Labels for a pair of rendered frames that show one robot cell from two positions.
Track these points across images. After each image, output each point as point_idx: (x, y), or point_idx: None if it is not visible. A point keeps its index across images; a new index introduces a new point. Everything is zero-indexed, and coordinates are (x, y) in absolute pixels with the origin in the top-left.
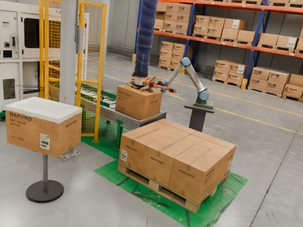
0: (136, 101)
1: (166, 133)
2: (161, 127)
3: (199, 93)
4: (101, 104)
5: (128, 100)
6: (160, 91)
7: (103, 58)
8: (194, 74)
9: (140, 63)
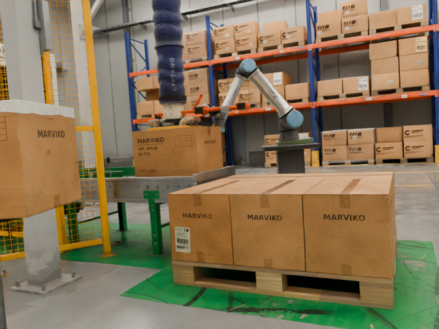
0: (178, 144)
1: (255, 181)
2: (238, 179)
3: (285, 115)
4: None
5: (159, 150)
6: None
7: (95, 77)
8: (268, 85)
9: (170, 76)
